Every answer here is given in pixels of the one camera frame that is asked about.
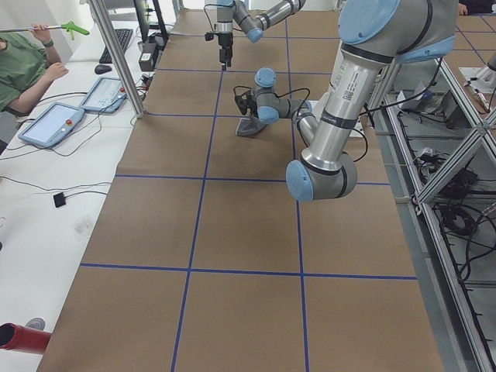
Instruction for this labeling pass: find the black box with label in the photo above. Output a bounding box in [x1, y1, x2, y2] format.
[139, 43, 159, 72]

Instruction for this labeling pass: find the far teach pendant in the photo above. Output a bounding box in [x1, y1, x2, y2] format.
[80, 77, 127, 113]

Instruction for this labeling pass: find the black keyboard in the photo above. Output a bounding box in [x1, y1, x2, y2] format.
[98, 28, 134, 64]

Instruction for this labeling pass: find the black computer mouse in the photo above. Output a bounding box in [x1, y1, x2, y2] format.
[94, 64, 112, 75]

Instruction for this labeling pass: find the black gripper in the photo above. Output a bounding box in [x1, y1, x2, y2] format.
[205, 31, 233, 70]
[234, 91, 257, 117]

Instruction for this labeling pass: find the person in green shirt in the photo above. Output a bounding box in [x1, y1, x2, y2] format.
[1, 24, 69, 116]

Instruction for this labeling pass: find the black monitor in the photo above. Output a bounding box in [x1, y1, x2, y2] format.
[133, 0, 169, 45]

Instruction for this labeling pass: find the pink towel with grey edge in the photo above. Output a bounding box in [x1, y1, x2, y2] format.
[236, 115, 267, 137]

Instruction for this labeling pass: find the red cylinder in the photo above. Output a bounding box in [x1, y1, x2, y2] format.
[1, 323, 52, 355]

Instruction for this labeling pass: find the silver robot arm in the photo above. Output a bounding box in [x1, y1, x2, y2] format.
[203, 0, 306, 71]
[236, 1, 458, 202]

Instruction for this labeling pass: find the small black square pad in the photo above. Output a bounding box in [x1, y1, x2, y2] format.
[53, 192, 67, 208]

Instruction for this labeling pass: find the aluminium frame post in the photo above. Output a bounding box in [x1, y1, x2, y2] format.
[87, 0, 144, 119]

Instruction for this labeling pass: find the teach pendant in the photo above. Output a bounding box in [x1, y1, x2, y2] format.
[80, 77, 127, 113]
[18, 102, 84, 148]

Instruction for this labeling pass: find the near teach pendant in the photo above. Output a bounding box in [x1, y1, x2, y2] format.
[18, 102, 84, 148]

